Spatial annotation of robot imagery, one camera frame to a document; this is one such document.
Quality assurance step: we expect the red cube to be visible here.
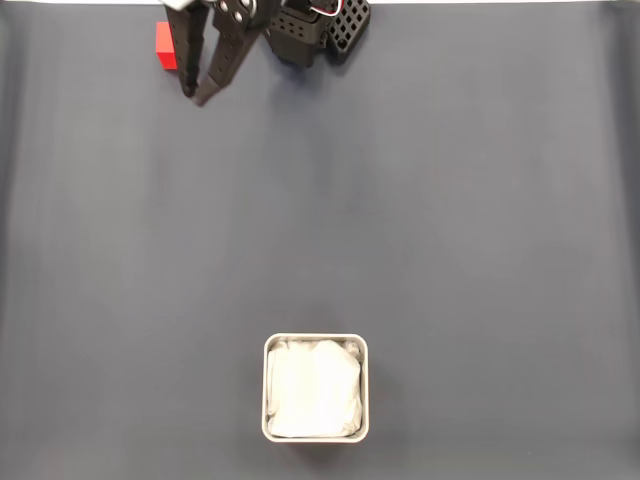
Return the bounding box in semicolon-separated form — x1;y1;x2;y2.
155;21;177;70

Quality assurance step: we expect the dark blue-grey mat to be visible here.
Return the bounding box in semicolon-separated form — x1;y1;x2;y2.
0;3;640;480

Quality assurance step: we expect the beige square box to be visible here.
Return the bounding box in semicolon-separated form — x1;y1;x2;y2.
260;333;370;444

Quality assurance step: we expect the white cloth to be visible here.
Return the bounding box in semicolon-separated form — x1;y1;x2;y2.
267;339;364;438

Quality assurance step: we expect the white red servo wire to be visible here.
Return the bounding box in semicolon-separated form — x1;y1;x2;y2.
307;0;347;16

